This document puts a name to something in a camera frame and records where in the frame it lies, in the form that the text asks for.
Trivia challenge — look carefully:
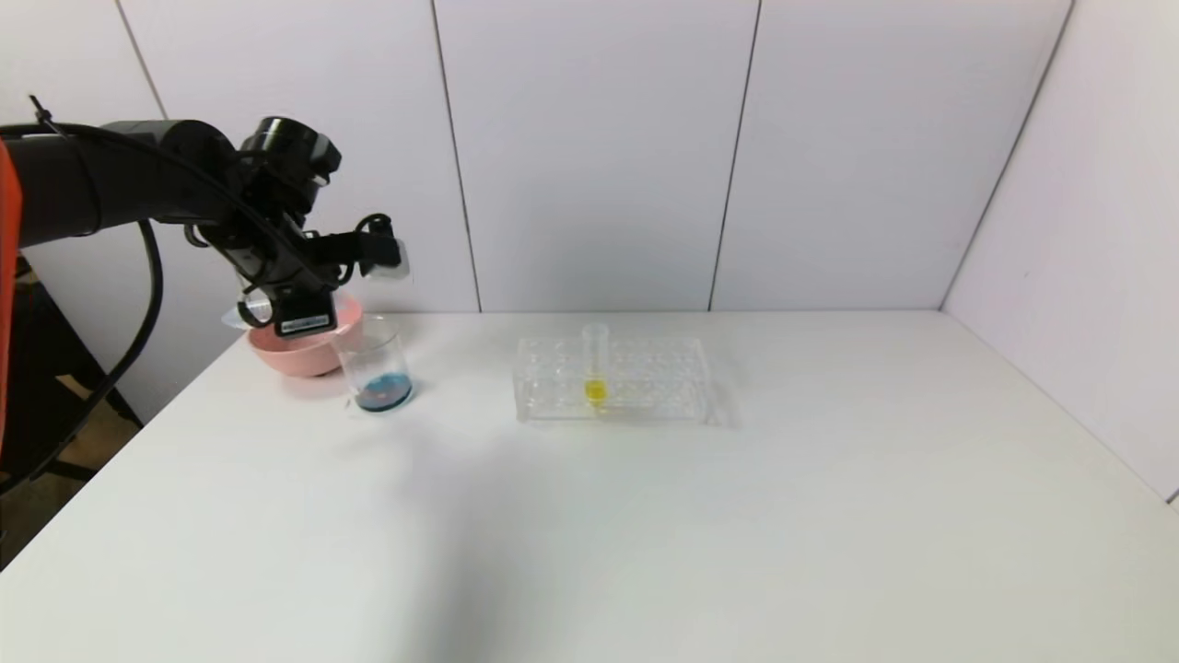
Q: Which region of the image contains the test tube with blue pigment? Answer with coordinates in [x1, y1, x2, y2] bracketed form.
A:
[221, 293, 277, 332]

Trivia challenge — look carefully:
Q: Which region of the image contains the test tube with yellow pigment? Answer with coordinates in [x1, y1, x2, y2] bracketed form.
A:
[584, 324, 611, 412]

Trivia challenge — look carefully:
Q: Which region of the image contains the clear acrylic test tube rack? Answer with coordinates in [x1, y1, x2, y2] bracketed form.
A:
[514, 333, 712, 426]

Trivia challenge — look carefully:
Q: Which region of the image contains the clear glass beaker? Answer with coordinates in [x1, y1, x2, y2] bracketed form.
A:
[333, 316, 414, 415]

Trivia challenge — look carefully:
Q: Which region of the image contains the pink plastic bowl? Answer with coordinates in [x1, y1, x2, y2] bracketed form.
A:
[247, 295, 365, 378]

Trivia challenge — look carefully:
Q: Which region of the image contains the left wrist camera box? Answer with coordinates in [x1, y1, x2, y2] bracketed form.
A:
[355, 215, 413, 280]

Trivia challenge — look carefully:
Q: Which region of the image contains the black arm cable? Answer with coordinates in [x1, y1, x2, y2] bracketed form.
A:
[0, 97, 392, 498]

